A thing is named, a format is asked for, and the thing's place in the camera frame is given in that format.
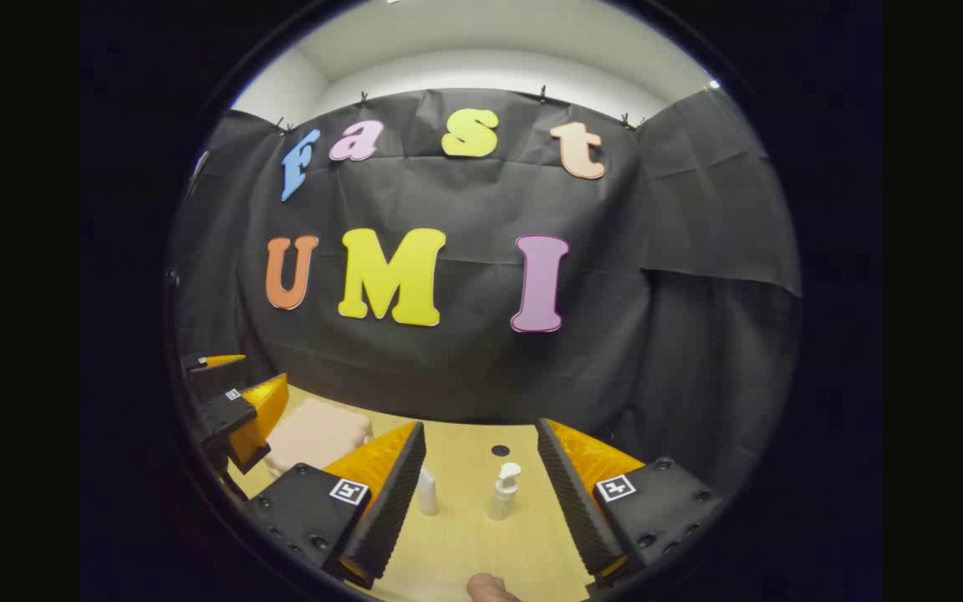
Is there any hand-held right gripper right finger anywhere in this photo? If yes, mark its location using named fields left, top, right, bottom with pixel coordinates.
left=535, top=418, right=725, bottom=586

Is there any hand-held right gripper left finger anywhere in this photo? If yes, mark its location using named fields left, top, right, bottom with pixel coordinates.
left=247, top=421, right=428, bottom=590

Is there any white squeeze tube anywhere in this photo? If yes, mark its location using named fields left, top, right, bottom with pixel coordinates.
left=416, top=467, right=441, bottom=517

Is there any white pump bottle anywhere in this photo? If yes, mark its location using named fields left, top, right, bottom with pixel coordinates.
left=487, top=462, right=522, bottom=522

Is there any beige pink suitcase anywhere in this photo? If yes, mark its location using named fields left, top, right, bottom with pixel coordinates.
left=264, top=398, right=374, bottom=479

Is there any black backdrop cloth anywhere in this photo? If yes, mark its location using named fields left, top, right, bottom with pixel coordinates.
left=168, top=86, right=802, bottom=494

